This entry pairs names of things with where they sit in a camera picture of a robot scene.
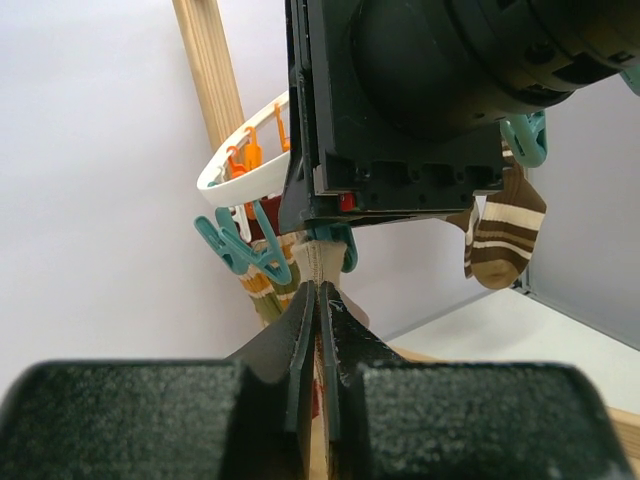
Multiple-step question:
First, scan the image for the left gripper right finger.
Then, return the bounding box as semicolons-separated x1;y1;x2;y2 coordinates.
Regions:
319;281;405;479

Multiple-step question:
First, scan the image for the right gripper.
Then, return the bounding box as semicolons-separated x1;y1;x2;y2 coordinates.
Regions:
279;0;639;232

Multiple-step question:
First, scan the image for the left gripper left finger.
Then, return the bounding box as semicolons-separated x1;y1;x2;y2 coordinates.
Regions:
220;281;316;479

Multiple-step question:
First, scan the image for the teal clothes peg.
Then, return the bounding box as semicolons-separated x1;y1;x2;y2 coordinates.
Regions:
194;207;279;278
250;200;292;285
307;223;359;273

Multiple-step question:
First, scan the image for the grey argyle sock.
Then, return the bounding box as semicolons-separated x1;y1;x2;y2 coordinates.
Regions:
292;238;370;328

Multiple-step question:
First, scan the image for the white round sock hanger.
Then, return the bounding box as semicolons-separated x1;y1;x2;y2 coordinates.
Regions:
196;91;290;208

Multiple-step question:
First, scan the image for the wooden hanger stand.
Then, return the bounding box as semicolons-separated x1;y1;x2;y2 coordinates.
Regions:
174;1;635;479

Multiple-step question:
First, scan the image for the multicolour striped hanging sock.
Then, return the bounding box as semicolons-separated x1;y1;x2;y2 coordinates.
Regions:
238;233;300;328

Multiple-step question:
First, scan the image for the orange clothes peg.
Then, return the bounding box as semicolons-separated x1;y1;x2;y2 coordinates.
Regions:
227;127;263;179
274;104;290;152

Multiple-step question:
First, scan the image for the brown striped sock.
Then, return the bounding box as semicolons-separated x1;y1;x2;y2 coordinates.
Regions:
470;143;547;290
444;199;480;279

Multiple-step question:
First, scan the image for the red cuffed hanging sock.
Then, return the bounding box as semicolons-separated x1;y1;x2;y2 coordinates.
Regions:
248;195;281;241

